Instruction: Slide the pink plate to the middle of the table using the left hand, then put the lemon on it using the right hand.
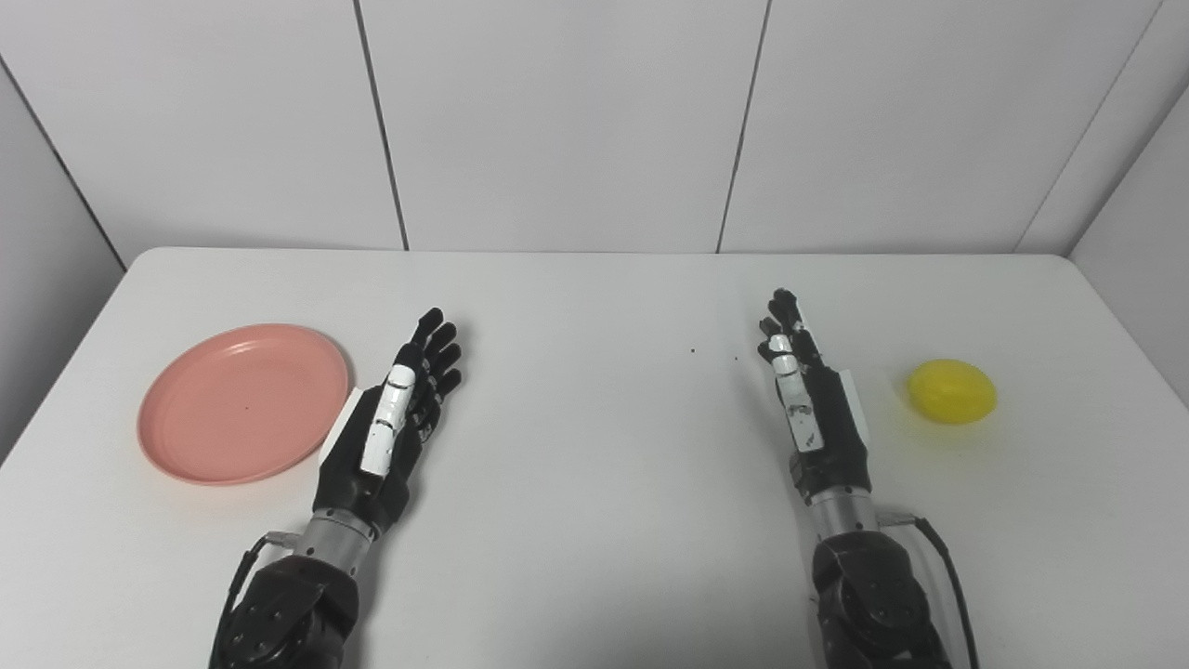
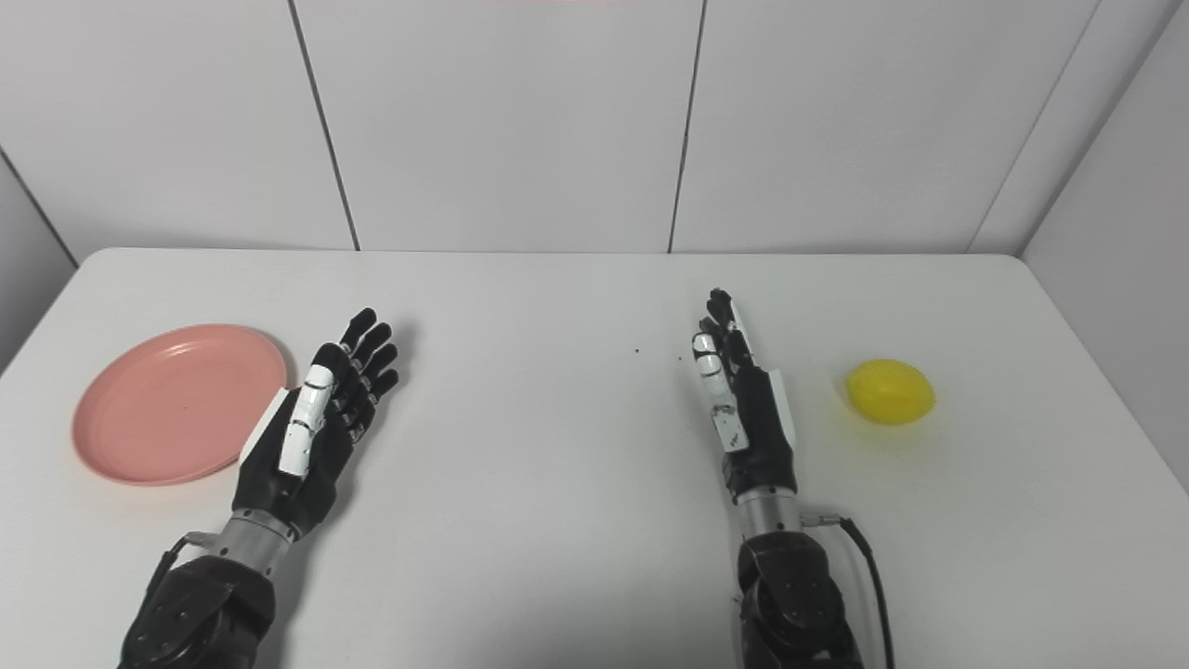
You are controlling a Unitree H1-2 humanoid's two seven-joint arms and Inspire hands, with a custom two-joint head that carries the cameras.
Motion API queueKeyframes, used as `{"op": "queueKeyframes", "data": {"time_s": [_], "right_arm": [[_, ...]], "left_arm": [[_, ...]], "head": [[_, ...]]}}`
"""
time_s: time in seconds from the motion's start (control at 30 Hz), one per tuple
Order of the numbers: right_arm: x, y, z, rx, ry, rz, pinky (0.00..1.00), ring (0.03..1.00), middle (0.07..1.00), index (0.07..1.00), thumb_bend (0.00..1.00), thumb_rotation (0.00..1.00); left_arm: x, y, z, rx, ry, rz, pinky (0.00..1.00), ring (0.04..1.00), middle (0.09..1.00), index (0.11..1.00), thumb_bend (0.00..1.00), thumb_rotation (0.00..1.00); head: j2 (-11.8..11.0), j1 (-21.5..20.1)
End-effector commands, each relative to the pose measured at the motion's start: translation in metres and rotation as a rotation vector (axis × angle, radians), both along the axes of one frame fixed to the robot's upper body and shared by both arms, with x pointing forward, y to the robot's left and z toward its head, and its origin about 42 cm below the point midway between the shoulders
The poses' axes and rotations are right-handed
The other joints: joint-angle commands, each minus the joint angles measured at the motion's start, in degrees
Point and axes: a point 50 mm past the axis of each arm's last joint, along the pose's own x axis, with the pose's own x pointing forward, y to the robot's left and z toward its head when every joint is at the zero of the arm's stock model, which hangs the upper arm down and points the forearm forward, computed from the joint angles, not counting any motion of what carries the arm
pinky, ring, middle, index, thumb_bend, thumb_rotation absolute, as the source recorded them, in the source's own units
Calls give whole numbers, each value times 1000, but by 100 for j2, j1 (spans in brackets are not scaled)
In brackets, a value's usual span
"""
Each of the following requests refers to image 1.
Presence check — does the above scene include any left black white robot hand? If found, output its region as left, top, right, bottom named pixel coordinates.
left=312, top=308, right=464, bottom=540

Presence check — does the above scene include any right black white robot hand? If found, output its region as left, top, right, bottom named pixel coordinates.
left=757, top=288, right=873, bottom=506

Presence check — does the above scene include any yellow lemon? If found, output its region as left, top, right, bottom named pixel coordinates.
left=908, top=359, right=999, bottom=426

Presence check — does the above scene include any pink plastic plate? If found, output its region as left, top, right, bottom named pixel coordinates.
left=137, top=323, right=351, bottom=487

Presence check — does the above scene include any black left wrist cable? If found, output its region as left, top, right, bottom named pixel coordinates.
left=208, top=531, right=300, bottom=669

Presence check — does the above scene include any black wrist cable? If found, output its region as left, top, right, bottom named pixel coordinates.
left=208, top=531, right=300, bottom=669
left=877, top=506, right=981, bottom=669

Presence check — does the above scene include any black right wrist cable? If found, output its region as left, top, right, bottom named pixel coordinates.
left=877, top=506, right=981, bottom=669

